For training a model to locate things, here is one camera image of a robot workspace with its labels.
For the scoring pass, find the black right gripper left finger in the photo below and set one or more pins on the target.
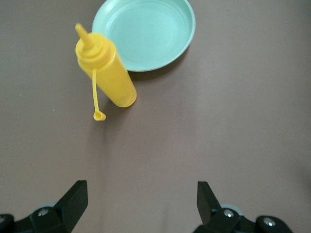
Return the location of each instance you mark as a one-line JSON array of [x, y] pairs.
[[73, 201]]

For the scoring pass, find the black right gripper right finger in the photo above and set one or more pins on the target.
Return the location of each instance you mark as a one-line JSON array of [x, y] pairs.
[[209, 208]]

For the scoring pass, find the yellow squeeze bottle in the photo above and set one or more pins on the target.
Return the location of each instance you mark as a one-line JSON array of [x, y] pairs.
[[111, 70]]

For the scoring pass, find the mint green plate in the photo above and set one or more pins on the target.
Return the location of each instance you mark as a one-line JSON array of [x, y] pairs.
[[150, 34]]

